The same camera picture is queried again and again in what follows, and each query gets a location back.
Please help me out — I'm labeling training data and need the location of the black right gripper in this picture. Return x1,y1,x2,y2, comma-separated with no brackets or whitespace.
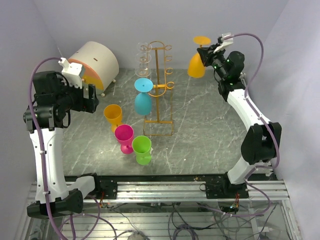
197,43,228,80

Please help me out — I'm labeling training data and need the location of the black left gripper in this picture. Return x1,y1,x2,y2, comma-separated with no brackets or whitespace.
56,76,99,113

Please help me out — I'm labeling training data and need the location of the orange plastic goblet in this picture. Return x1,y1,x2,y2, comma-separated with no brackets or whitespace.
187,35,211,78
103,104,123,133

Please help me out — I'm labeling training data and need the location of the pink plastic goblet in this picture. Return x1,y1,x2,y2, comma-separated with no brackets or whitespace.
114,124,134,155

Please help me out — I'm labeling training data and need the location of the teal plastic goblet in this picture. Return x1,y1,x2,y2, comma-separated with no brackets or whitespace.
134,78,153,116

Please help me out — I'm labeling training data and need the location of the clear wine glass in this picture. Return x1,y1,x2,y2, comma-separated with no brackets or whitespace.
136,42,153,53
135,52,152,64
134,66,152,78

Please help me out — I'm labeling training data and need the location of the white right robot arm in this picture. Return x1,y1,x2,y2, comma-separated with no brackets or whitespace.
197,44,282,198

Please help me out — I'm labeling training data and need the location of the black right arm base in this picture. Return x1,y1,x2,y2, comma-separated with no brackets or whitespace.
204,173,249,199

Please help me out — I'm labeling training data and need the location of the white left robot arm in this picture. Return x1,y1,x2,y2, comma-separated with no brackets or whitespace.
23,71,102,219

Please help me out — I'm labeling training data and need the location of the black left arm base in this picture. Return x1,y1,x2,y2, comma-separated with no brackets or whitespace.
91,175,118,200

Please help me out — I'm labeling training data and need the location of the white orange bread box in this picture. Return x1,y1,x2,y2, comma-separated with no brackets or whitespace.
68,41,120,96

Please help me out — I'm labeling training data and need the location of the green plastic goblet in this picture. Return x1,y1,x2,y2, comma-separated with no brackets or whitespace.
132,135,152,166

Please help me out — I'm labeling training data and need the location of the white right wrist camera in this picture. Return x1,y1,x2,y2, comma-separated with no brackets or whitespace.
213,32,234,53

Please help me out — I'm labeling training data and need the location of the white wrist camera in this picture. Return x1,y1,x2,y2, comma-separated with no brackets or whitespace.
213,32,234,53
58,57,84,89

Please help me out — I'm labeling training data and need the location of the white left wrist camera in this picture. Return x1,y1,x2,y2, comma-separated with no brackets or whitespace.
58,57,84,89

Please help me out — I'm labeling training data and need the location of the gold wire glass rack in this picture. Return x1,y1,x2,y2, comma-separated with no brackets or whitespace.
142,40,175,137

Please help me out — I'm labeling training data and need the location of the aluminium frame rail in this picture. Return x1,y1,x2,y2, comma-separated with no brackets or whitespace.
26,180,291,204

